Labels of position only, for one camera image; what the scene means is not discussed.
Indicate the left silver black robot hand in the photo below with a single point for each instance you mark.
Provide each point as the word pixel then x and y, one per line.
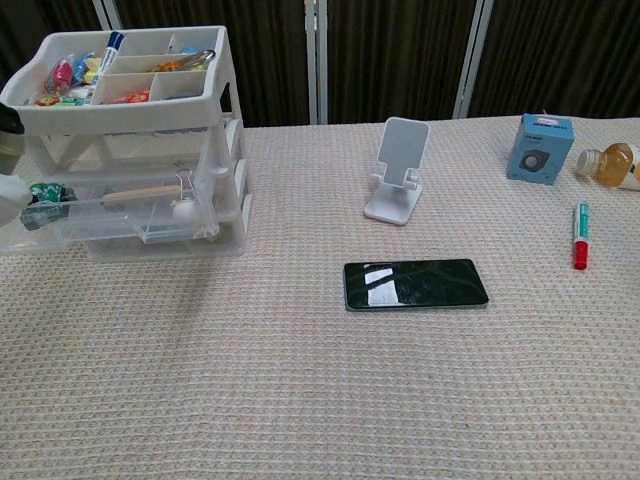
pixel 9 125

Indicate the white plastic object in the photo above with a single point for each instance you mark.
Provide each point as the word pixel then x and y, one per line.
pixel 12 200

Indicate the white drawer organizer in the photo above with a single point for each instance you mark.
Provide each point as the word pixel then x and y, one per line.
pixel 150 117

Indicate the green candy packet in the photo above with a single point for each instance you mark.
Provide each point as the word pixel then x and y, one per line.
pixel 60 101

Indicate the red candy wrapper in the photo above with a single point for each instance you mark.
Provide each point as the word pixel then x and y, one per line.
pixel 59 75

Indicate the small green packet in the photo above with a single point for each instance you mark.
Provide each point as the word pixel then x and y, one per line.
pixel 47 207

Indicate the blue candy wrapper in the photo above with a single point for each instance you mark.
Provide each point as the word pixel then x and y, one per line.
pixel 85 60

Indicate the blue-capped whiteboard marker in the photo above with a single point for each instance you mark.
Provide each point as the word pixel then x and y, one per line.
pixel 102 67

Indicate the red candy packet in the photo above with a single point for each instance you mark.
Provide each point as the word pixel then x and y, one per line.
pixel 132 97

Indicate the wooden stick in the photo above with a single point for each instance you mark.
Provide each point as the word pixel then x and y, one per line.
pixel 142 195

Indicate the orange foil candy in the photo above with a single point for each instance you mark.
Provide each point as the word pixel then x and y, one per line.
pixel 167 65

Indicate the small blue packet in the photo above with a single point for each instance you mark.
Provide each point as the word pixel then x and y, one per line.
pixel 187 50

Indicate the small white ball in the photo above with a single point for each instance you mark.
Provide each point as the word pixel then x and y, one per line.
pixel 183 210

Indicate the white folding phone stand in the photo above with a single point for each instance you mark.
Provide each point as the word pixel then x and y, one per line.
pixel 402 150

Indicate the beige woven tablecloth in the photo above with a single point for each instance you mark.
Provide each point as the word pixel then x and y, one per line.
pixel 320 375

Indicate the black smartphone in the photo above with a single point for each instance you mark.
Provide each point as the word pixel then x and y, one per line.
pixel 425 282

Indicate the small blue cardboard box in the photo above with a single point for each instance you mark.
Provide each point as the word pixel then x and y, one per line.
pixel 540 155

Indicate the red green marker pen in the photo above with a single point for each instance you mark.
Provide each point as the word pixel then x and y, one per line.
pixel 581 235

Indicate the tea bottle with orange label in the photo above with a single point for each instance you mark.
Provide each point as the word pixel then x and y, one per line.
pixel 617 165

